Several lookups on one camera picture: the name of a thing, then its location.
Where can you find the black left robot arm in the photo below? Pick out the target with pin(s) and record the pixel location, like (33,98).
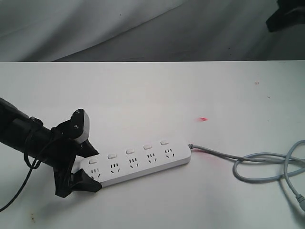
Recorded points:
(26,134)

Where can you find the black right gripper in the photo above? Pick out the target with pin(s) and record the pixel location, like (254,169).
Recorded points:
(289,13)

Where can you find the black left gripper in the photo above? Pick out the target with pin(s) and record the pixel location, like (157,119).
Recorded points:
(65,148)

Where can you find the white five-socket power strip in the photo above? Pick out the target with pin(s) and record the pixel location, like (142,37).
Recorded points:
(133,162)

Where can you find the grey backdrop cloth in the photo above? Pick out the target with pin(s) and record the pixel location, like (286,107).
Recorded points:
(146,31)

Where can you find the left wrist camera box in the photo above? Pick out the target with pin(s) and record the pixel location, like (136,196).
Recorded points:
(79,126)

